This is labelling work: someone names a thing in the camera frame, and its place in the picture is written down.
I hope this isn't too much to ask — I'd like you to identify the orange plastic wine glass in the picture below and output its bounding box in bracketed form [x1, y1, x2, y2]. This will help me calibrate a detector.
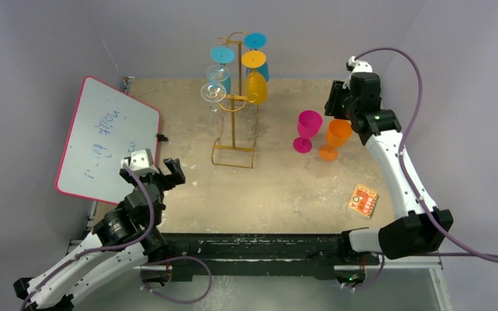
[318, 119, 353, 161]

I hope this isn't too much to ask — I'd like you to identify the magenta plastic wine glass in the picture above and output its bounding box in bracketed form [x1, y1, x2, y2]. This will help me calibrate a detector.
[292, 110, 323, 154]

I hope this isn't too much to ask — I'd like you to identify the yellow plastic wine glass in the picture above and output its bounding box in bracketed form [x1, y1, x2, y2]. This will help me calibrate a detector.
[241, 50, 268, 105]

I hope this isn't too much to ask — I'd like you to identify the blue wine glass row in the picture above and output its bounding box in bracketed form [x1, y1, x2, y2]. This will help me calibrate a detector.
[244, 32, 270, 82]
[210, 46, 235, 94]

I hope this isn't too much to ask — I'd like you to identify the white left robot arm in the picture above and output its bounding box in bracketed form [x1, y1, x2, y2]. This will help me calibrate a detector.
[14, 152, 186, 310]

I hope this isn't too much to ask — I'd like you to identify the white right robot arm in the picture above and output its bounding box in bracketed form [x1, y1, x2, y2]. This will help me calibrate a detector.
[324, 72, 453, 264]

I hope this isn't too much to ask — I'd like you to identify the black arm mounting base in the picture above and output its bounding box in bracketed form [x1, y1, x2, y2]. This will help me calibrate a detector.
[148, 233, 381, 285]

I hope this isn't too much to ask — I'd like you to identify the clear wine glass front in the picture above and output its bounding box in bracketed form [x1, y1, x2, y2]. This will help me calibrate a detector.
[200, 82, 227, 139]

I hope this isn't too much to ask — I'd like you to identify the clear wine glass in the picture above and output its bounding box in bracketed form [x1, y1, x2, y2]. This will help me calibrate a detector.
[205, 64, 230, 83]
[200, 82, 227, 139]

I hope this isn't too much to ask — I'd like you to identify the clear wine glass rear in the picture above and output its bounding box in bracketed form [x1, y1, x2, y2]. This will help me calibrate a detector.
[205, 64, 230, 83]

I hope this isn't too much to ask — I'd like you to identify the black whiteboard clip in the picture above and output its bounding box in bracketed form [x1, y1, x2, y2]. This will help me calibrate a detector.
[156, 133, 169, 142]

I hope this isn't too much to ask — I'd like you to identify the pink framed whiteboard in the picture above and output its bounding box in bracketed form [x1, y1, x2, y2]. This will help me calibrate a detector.
[55, 76, 161, 203]

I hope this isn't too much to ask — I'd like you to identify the orange patterned card box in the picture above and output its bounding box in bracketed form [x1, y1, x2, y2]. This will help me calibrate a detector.
[347, 184, 379, 220]

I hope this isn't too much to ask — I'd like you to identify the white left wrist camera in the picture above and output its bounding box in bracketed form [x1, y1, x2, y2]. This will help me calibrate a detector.
[120, 148, 158, 176]

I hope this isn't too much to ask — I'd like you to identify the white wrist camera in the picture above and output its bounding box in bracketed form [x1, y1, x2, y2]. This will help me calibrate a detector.
[343, 56, 373, 89]
[120, 148, 158, 176]

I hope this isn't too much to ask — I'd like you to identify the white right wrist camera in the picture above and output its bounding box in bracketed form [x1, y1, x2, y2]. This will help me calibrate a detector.
[343, 56, 373, 89]

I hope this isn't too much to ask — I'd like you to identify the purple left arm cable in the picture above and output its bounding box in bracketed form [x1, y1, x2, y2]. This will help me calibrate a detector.
[19, 163, 212, 311]

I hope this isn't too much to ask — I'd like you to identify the gold wire glass rack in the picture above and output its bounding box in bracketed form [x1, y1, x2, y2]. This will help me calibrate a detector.
[211, 31, 260, 168]

